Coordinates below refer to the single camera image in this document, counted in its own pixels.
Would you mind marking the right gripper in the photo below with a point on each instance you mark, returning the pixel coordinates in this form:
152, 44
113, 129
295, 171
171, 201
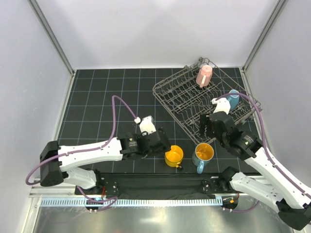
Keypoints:
202, 124

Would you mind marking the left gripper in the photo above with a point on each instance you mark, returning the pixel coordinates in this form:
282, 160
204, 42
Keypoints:
162, 150

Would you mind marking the yellow mug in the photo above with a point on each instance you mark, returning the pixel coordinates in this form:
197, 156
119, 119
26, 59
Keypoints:
174, 157

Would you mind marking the blue mug orange inside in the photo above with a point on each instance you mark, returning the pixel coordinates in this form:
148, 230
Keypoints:
201, 156

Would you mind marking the blue floral mug white inside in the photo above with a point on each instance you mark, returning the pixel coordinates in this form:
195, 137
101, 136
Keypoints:
233, 99

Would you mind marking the pink faceted mug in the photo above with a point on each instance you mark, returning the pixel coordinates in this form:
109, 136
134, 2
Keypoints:
204, 76

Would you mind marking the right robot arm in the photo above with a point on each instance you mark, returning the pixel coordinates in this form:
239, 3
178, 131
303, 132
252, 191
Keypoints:
286, 195

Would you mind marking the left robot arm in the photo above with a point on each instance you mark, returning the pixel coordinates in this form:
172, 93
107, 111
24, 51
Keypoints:
63, 164

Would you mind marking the black grid cutting mat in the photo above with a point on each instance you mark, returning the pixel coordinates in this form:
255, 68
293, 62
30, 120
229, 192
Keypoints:
88, 119

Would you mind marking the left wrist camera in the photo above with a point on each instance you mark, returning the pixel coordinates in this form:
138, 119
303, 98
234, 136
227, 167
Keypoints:
146, 125

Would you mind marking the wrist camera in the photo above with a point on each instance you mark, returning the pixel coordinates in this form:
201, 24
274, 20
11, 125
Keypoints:
146, 125
222, 105

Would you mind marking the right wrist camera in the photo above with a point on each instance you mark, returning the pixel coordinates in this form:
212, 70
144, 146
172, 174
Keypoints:
222, 105

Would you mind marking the grey wire dish rack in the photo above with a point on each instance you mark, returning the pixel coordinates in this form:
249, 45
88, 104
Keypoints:
177, 91

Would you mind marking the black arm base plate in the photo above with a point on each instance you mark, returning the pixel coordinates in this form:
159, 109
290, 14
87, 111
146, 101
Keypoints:
164, 186

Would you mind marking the white slotted cable duct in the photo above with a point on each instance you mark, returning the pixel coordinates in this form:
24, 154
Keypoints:
83, 202

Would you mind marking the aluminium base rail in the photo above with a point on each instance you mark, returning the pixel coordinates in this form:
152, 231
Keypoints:
60, 190

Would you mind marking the right aluminium frame post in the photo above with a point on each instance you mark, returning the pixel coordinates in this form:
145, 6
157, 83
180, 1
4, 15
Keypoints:
280, 4

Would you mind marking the aluminium frame post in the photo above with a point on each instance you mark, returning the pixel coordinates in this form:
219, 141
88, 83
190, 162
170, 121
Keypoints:
280, 4
49, 32

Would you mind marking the left aluminium frame post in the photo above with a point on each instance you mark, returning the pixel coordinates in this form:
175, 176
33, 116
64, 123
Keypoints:
49, 32

